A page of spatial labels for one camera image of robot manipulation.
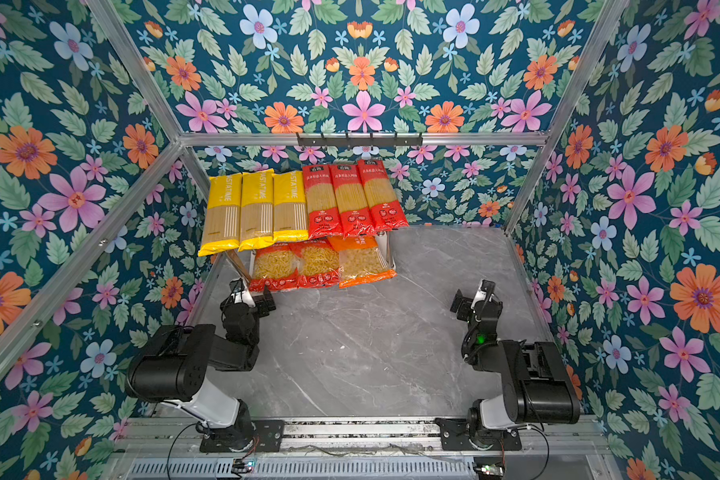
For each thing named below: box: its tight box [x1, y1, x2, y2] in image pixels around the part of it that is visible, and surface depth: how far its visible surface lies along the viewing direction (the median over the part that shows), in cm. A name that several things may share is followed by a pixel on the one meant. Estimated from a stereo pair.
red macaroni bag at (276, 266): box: [249, 242, 301, 293], surface depth 97 cm
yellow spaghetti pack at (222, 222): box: [197, 174, 243, 257], surface depth 74 cm
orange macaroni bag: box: [328, 235, 398, 289], surface depth 98 cm
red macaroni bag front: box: [292, 239, 340, 289], surface depth 96 cm
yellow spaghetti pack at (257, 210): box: [238, 169, 276, 252], surface depth 76 cm
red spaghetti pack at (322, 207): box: [302, 164, 344, 240], surface depth 76 cm
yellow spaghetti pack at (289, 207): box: [272, 171, 309, 242], surface depth 77 cm
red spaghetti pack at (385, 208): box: [358, 159, 409, 232], surface depth 77 cm
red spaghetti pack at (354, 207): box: [329, 164, 377, 240], surface depth 77 cm
